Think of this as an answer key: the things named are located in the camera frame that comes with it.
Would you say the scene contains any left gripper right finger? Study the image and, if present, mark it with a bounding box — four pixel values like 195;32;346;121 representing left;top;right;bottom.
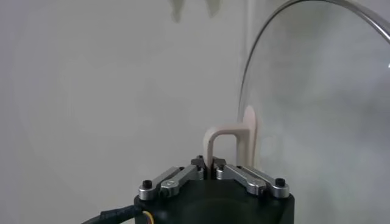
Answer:
212;157;289;197

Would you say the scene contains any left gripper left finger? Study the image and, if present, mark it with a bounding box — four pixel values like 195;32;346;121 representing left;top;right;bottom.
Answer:
138;156;205;201

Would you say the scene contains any glass pot lid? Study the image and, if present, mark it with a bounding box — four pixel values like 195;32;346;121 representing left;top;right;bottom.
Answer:
203;0;390;224

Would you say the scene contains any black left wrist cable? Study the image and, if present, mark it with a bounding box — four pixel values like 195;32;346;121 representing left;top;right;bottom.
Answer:
80;204;146;224

